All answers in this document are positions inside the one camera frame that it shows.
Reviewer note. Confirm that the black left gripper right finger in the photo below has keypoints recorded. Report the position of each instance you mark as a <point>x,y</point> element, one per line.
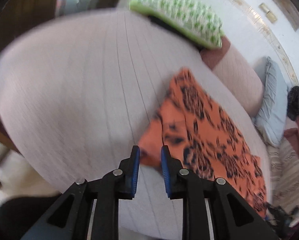
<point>211,209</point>

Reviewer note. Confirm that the dark fuzzy cloth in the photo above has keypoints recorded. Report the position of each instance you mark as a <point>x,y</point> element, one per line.
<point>293,103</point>

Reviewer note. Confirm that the beige striped floral pillow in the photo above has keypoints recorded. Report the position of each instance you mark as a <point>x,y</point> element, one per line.
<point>284,176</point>

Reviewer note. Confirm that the light blue pillow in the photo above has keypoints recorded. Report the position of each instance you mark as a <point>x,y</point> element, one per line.
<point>271,118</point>

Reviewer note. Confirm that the wooden wall switch panel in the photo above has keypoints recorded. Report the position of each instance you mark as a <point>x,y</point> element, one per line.
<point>290,12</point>

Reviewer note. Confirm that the green white patterned cushion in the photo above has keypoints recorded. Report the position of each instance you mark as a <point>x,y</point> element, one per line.
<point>192,18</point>

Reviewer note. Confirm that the orange black floral garment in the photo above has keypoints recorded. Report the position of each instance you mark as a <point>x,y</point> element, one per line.
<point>200,134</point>

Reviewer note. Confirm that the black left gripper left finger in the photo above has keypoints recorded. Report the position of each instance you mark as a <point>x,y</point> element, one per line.
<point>90,208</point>

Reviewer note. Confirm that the small wooden wall plate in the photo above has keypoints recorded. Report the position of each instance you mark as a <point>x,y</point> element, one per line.
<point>268,13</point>

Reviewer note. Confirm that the pink quilted bolster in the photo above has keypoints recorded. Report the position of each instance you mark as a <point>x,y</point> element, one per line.
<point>233,70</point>

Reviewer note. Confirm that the pale pink quilted bedspread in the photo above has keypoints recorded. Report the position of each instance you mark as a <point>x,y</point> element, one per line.
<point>77,93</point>

